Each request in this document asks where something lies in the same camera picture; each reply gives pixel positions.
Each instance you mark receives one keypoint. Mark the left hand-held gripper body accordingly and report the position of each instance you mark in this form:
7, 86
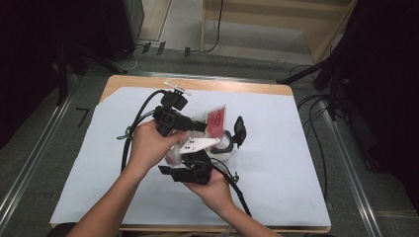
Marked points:
168, 118

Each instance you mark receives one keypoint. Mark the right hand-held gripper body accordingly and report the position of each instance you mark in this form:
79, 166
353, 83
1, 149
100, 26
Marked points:
197, 168

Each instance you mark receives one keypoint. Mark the red and white sugar pouch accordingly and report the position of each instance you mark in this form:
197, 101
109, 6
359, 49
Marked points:
215, 121

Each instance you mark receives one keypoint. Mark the person's left hand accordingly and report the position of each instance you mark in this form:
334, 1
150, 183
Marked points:
148, 148

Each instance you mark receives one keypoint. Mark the person's right hand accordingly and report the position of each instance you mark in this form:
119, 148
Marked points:
214, 194

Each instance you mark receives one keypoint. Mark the wooden table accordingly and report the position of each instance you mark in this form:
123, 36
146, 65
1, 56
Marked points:
230, 86

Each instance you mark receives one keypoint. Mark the black tape strip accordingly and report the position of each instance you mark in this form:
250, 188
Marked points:
146, 47
187, 51
161, 48

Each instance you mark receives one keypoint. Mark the white paper sheet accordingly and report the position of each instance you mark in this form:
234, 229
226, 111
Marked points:
280, 181

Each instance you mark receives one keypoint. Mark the dark cabinet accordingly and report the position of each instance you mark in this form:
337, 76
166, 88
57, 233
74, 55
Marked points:
122, 26

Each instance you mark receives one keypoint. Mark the black metal stand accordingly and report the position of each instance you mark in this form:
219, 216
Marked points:
62, 72

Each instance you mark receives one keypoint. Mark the dark round stool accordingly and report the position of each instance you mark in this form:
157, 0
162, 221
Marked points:
61, 230

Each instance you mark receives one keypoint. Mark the black tripod stand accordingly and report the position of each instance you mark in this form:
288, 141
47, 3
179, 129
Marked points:
332, 75

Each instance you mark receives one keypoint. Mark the dark curtain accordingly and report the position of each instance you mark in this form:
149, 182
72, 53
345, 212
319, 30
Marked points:
388, 82
26, 49

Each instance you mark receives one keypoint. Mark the metal floor rail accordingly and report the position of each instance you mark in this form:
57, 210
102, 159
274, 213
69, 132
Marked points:
214, 77
349, 164
39, 144

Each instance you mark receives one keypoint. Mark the light wooden frame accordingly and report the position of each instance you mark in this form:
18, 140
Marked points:
263, 19

